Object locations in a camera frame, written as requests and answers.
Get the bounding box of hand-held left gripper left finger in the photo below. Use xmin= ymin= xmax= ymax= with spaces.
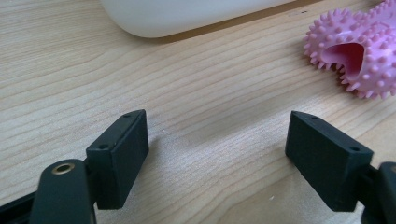
xmin=85 ymin=108 xmax=150 ymax=210

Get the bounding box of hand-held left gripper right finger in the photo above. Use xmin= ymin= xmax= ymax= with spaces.
xmin=284 ymin=110 xmax=375 ymax=213

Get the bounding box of pink spiky rubber toy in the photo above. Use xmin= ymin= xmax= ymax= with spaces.
xmin=303 ymin=0 xmax=396 ymax=101

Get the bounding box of white plastic bin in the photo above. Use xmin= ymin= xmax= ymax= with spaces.
xmin=98 ymin=0 xmax=297 ymax=39

